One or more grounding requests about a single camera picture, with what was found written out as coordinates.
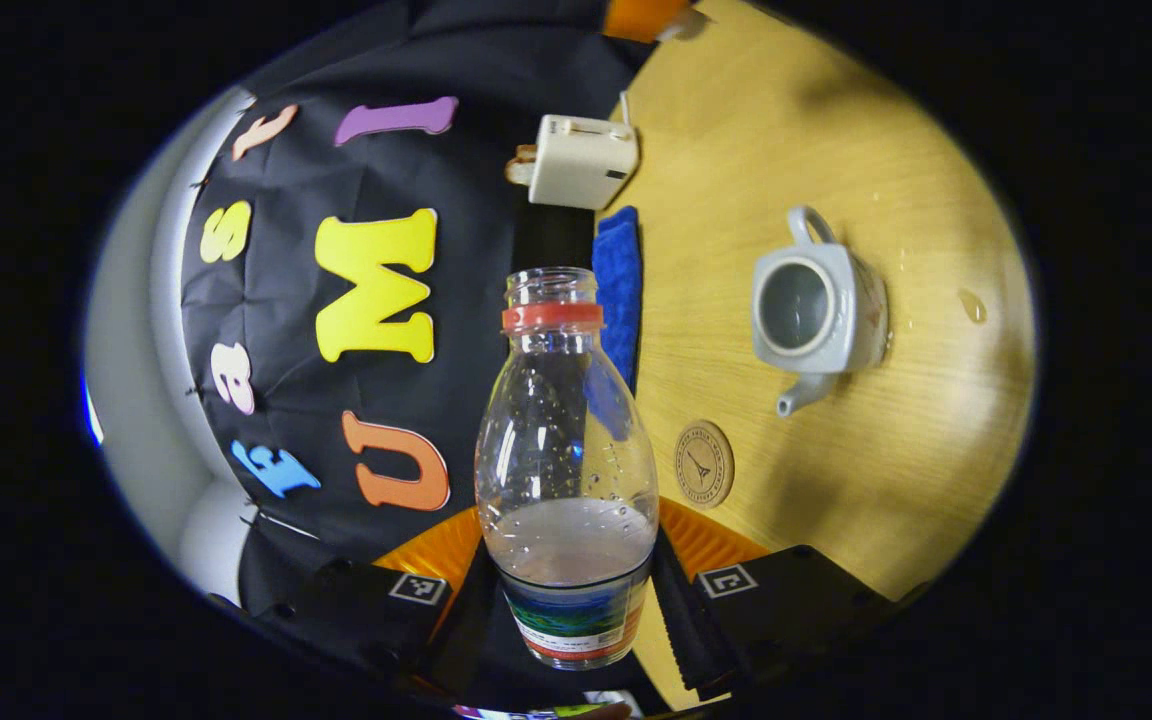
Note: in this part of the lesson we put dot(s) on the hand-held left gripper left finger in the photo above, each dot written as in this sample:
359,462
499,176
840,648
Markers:
461,640

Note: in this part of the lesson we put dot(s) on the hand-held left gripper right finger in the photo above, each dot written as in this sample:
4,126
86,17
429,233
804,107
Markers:
691,630

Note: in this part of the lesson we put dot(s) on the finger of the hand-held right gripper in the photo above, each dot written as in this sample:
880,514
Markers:
641,18

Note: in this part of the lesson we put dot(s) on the round cork coaster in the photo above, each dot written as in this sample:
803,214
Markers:
704,465

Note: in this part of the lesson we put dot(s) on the clear plastic water bottle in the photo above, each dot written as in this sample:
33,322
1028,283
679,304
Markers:
566,450

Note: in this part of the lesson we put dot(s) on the white ceramic teacup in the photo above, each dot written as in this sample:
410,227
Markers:
851,320

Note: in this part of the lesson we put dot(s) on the water puddle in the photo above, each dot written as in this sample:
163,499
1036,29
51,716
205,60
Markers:
973,306

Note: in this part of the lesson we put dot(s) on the white toaster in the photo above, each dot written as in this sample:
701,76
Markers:
581,165

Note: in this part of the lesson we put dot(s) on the bread slice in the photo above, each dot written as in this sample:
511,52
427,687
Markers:
519,165

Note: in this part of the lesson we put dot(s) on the blue towel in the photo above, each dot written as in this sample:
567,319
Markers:
618,280

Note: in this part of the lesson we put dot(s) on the black backdrop cloth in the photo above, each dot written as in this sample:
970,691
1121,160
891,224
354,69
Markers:
286,400

